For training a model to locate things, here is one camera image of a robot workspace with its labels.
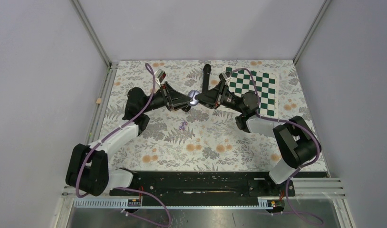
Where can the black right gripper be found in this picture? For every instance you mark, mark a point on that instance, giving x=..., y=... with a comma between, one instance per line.
x=214, y=98

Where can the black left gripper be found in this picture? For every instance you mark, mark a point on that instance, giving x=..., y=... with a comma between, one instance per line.
x=175, y=99

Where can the purple clip earbuds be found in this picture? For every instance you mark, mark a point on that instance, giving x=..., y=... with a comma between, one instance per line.
x=183, y=125

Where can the silver computer mouse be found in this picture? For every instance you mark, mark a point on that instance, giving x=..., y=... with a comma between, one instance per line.
x=192, y=94

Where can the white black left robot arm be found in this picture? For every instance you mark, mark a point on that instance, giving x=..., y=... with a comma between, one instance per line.
x=89, y=170

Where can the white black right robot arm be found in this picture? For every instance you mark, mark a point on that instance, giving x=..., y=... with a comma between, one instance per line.
x=297, y=144

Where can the black microphone orange end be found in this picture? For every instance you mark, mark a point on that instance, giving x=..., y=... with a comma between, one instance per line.
x=206, y=77

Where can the green white chessboard mat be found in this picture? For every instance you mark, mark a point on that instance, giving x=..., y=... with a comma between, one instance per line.
x=265, y=85

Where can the floral tablecloth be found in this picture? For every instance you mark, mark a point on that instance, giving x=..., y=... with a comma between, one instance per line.
x=211, y=141

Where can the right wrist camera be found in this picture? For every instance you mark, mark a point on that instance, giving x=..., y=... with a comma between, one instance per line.
x=226, y=75

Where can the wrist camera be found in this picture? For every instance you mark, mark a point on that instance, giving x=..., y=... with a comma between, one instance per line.
x=160, y=75
x=226, y=75

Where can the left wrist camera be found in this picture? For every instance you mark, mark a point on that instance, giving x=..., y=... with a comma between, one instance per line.
x=160, y=75

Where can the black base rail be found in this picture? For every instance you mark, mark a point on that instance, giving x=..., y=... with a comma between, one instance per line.
x=220, y=188

